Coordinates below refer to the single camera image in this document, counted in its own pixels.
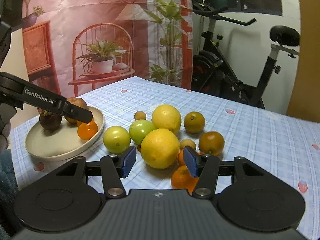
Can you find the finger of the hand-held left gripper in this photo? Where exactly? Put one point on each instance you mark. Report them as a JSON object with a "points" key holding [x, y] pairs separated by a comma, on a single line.
{"points": [[80, 113]]}

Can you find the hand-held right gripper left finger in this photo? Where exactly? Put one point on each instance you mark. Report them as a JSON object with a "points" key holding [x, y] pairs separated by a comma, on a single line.
{"points": [[128, 162]]}

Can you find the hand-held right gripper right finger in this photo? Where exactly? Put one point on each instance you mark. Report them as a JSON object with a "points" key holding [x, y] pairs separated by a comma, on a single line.
{"points": [[191, 162]]}

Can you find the brown kiwi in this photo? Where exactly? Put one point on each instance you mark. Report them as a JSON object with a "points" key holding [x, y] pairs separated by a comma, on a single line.
{"points": [[78, 103]]}

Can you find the orange mandarin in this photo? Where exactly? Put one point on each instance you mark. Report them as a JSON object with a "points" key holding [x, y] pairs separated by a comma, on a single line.
{"points": [[180, 158], [87, 131], [181, 178]]}

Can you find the brown longan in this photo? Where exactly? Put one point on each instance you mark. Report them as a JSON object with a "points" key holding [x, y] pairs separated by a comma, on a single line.
{"points": [[139, 148], [140, 115], [187, 143]]}

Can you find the yellow-green round fruit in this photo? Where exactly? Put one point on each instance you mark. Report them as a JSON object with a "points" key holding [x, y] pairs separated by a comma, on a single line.
{"points": [[116, 140]]}

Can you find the green-orange tangerine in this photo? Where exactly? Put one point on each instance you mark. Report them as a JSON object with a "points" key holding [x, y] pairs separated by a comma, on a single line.
{"points": [[194, 122], [211, 142]]}

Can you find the dark purple mangosteen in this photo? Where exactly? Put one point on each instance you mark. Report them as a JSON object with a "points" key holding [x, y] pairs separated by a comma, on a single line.
{"points": [[50, 123]]}

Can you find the yellow lemon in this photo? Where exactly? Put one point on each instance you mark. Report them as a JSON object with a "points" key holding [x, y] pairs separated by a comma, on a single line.
{"points": [[158, 147], [166, 117]]}

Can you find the bright green round fruit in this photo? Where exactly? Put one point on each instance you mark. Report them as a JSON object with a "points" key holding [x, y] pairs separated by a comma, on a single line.
{"points": [[141, 131]]}

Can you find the beige plate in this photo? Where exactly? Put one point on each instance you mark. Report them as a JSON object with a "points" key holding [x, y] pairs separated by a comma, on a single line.
{"points": [[57, 145]]}

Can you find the person's left hand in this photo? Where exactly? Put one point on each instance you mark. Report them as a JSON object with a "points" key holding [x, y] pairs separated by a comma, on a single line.
{"points": [[5, 132]]}

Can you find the blue checkered tablecloth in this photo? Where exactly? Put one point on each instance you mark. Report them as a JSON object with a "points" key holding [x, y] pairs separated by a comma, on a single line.
{"points": [[250, 135]]}

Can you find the teal cloth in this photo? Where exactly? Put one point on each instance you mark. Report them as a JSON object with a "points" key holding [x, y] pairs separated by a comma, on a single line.
{"points": [[6, 180]]}

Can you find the black exercise bike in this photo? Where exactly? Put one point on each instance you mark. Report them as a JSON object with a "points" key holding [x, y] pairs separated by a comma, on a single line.
{"points": [[225, 75]]}

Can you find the printed pink backdrop cloth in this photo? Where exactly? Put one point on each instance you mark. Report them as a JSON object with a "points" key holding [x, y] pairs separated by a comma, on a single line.
{"points": [[87, 10]]}

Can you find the wooden door panel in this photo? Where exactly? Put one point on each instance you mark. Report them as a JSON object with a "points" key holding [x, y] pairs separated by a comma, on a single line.
{"points": [[307, 55]]}

